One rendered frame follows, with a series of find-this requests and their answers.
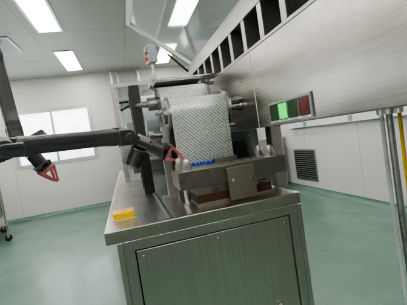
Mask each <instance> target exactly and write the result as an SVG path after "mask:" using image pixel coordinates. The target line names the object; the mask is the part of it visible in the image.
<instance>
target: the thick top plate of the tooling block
mask: <svg viewBox="0 0 407 305"><path fill-rule="evenodd" d="M251 163H252V164H254V172H255V177H258V176H262V175H268V174H274V173H277V172H284V171H286V161H285V155H279V154H275V156H272V157H266V154H264V156H251V157H244V158H240V159H237V160H230V161H226V162H219V163H209V164H206V165H199V166H192V171H187V172H182V169H181V170H177V171H175V170H171V175H172V179H173V186H175V187H176V188H177V189H178V190H180V191H186V190H189V189H195V188H201V187H205V186H211V185H217V184H221V183H226V182H227V177H226V173H225V168H230V167H234V166H240V165H247V164H251Z"/></svg>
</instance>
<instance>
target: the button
mask: <svg viewBox="0 0 407 305"><path fill-rule="evenodd" d="M130 217H134V209H133V207H131V208H125V209H120V210H116V211H114V212H113V220H114V221H116V220H122V219H125V218H130Z"/></svg>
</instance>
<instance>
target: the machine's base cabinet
mask: <svg viewBox="0 0 407 305"><path fill-rule="evenodd" d="M117 251H118V256H119V262H120V267H121V274H122V281H123V285H124V292H125V299H126V303H127V305H279V304H280V303H283V304H284V305H314V298H313V289H312V284H311V276H310V270H309V261H308V253H307V248H306V239H305V230H304V225H303V216H302V207H301V203H296V204H293V205H288V206H283V207H279V208H275V209H270V210H266V211H261V212H256V213H253V214H248V215H243V216H240V217H234V218H229V219H226V220H221V221H216V222H212V223H207V224H204V225H199V226H194V227H190V228H186V229H181V230H177V231H172V232H167V233H164V234H159V235H154V236H151V237H145V238H140V239H137V240H132V241H127V242H123V243H118V244H117Z"/></svg>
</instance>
